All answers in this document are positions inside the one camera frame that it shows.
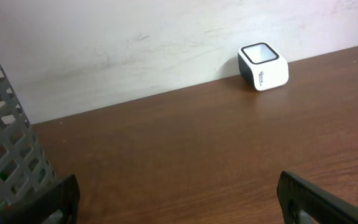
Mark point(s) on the white barcode scanner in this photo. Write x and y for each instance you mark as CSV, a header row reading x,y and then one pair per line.
x,y
262,66

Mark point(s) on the grey plastic basket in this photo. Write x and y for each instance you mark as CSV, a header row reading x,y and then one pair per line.
x,y
24,166

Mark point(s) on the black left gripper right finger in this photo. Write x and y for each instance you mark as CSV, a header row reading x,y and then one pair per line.
x,y
304,202

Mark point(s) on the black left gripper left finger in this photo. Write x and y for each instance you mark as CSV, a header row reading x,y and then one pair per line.
x,y
63,195

